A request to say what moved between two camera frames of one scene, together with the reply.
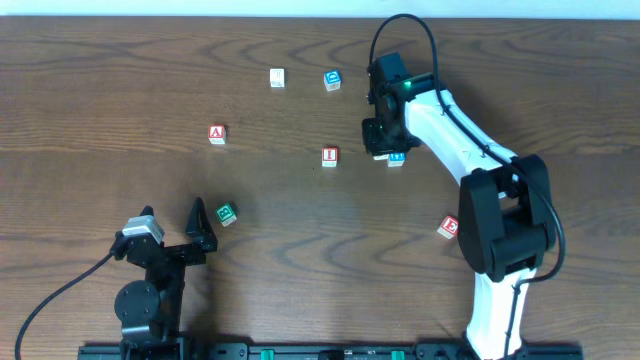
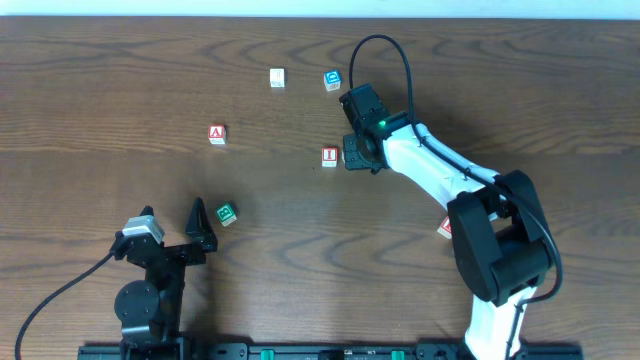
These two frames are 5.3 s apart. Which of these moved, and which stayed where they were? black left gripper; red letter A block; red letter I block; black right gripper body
Moved: black right gripper body
Stayed: red letter I block; black left gripper; red letter A block
